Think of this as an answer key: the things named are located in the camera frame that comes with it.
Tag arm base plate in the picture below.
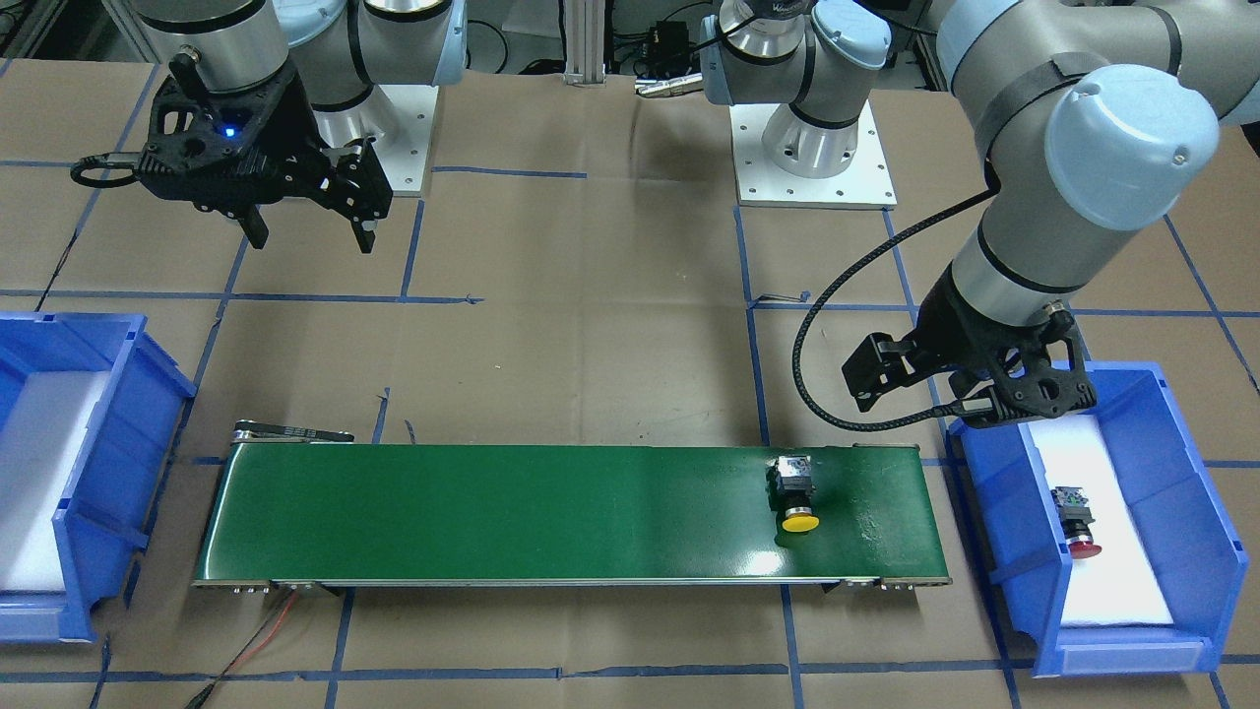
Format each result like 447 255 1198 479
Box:
315 84 438 196
730 103 898 210

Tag red mushroom push button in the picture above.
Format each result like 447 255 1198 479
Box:
1051 485 1103 560

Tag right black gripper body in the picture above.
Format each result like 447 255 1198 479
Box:
132 59 393 222

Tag green conveyor belt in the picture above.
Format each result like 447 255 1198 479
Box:
193 440 951 588

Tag black braided cable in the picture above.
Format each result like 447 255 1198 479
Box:
793 185 1000 431

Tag white foam pad bin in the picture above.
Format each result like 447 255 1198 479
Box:
1028 414 1173 627
1 369 110 592

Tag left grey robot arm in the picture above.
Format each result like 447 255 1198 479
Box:
791 1 1259 431

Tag aluminium frame post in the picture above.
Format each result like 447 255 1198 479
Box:
561 0 611 86

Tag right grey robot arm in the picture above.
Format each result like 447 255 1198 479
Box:
111 1 467 254

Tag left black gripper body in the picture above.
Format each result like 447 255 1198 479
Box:
842 280 1097 427

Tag yellow mushroom push button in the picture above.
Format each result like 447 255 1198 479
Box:
769 455 820 534

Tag blue plastic bin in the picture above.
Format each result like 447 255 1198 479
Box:
1 311 195 644
951 360 1247 678

